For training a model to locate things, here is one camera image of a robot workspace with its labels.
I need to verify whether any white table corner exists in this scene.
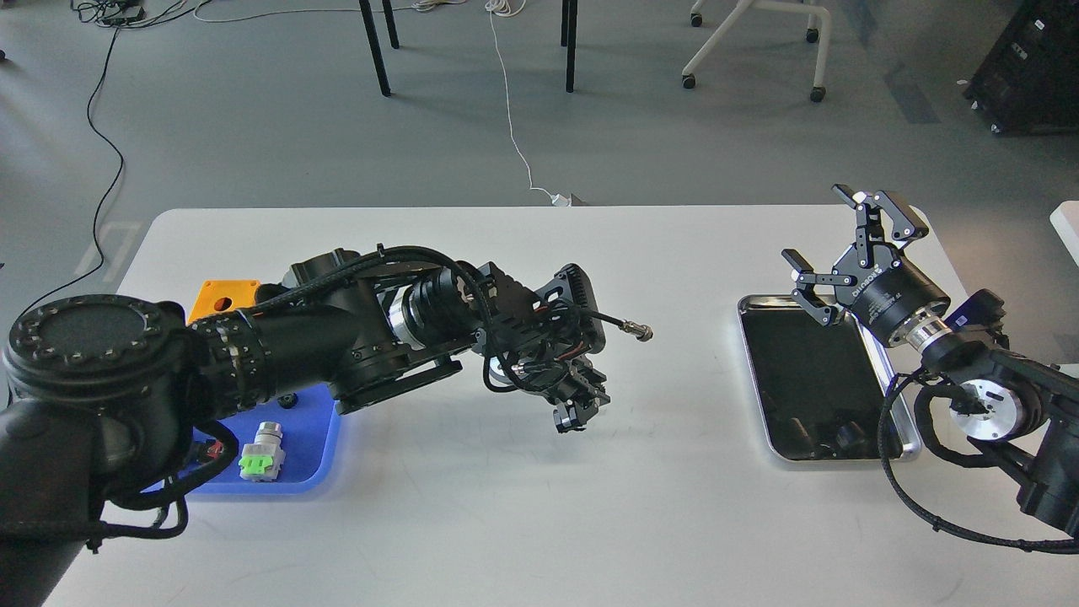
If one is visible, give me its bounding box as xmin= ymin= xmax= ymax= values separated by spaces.
xmin=1049 ymin=201 xmax=1079 ymax=266

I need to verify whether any blue plastic tray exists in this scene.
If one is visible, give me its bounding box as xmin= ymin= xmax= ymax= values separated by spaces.
xmin=180 ymin=384 xmax=340 ymax=499

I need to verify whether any black floor cable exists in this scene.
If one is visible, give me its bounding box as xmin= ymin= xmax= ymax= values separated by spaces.
xmin=0 ymin=0 xmax=195 ymax=321

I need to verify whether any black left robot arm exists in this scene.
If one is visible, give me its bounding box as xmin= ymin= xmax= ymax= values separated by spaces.
xmin=3 ymin=246 xmax=652 ymax=606

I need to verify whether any black table leg right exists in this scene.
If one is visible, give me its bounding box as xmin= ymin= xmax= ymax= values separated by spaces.
xmin=560 ymin=0 xmax=579 ymax=94

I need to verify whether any black equipment case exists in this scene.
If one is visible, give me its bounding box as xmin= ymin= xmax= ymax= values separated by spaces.
xmin=964 ymin=1 xmax=1078 ymax=136

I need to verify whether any silver green push button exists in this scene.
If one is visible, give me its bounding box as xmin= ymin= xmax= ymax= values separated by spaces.
xmin=240 ymin=420 xmax=287 ymax=481

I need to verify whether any silver metal tray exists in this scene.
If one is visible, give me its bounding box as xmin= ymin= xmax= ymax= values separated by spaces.
xmin=737 ymin=293 xmax=921 ymax=464

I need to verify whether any black table leg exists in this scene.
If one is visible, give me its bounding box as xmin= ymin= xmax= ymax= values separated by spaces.
xmin=560 ymin=0 xmax=579 ymax=94
xmin=358 ymin=0 xmax=400 ymax=99

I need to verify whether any orange button box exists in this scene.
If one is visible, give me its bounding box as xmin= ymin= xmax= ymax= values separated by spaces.
xmin=186 ymin=279 xmax=261 ymax=325

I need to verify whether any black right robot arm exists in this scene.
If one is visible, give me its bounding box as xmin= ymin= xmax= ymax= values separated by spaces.
xmin=782 ymin=184 xmax=1078 ymax=556

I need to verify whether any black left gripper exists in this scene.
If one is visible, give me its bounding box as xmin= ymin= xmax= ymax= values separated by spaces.
xmin=515 ymin=350 xmax=610 ymax=433

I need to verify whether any white rolling chair base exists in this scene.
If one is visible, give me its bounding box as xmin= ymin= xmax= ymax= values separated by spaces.
xmin=681 ymin=0 xmax=833 ymax=105

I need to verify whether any white floor cable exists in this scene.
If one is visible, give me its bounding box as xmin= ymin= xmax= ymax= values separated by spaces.
xmin=194 ymin=0 xmax=561 ymax=203

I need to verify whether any black table leg left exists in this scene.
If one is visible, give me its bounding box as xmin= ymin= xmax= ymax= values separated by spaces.
xmin=358 ymin=0 xmax=400 ymax=99

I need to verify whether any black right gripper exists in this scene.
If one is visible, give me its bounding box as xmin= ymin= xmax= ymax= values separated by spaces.
xmin=781 ymin=184 xmax=951 ymax=348

